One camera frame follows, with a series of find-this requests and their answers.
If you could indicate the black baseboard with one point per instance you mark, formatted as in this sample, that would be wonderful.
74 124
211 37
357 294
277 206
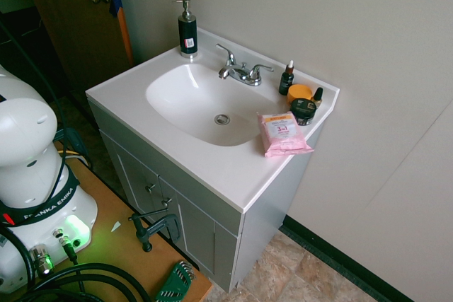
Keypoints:
339 259

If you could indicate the dark dropper bottle white cap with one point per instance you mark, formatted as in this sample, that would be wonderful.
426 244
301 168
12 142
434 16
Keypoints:
286 82

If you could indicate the dark teal frame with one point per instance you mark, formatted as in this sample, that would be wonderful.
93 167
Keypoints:
74 137

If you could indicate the chrome sink drain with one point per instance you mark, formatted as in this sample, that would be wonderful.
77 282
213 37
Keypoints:
222 119

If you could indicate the small gold bottle black cap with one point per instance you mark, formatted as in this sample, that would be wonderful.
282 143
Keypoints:
318 98

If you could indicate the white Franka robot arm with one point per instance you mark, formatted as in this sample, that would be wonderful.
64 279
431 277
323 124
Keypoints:
24 160

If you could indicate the green hex key set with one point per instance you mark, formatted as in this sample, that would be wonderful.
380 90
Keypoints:
175 282

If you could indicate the white paper scrap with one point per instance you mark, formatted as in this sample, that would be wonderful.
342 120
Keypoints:
115 226

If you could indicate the orange cream jar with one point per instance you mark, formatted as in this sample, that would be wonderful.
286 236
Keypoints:
299 92

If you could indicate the black sanitizer pump bottle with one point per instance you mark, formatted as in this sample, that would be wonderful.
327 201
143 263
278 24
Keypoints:
187 33

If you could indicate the black C-clamp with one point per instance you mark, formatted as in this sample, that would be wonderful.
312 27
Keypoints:
155 229

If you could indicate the pink wipes pack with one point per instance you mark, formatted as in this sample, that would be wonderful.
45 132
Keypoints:
283 136

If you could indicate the white vanity sink top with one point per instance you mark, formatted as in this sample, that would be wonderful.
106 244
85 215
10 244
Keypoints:
212 174

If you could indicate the metal cabinet door knob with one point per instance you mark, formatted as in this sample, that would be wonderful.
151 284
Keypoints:
166 202
151 187

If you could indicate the brown wooden door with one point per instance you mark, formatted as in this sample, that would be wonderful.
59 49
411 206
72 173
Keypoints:
70 26

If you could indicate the black cream jar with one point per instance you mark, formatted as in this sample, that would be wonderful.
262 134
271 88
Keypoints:
302 112

